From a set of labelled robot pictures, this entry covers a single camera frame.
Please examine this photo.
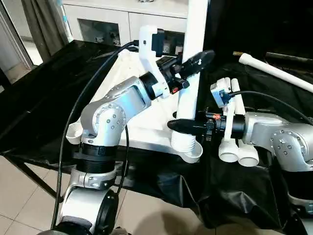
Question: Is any white plastic table leg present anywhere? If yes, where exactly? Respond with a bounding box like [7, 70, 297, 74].
[171, 0, 210, 156]
[218, 77, 240, 163]
[230, 78, 260, 168]
[238, 52, 313, 94]

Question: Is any white plastic table top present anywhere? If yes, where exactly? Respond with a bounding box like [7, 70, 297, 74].
[65, 47, 203, 164]

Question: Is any white glass-door cabinet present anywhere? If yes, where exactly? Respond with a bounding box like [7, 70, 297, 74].
[59, 0, 206, 52]

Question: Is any grey curtain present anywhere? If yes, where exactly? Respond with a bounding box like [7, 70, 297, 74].
[20, 0, 70, 54]

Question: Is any black plastic mat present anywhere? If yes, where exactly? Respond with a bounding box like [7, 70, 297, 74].
[0, 40, 313, 231]

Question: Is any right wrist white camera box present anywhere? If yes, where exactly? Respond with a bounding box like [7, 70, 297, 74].
[210, 78, 240, 143]

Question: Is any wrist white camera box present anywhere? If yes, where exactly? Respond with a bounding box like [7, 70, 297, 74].
[138, 25, 172, 98]
[210, 78, 240, 143]

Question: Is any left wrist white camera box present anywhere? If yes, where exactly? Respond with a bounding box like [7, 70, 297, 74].
[138, 25, 172, 98]

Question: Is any black metal table frame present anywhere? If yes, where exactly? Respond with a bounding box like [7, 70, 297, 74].
[0, 152, 62, 202]

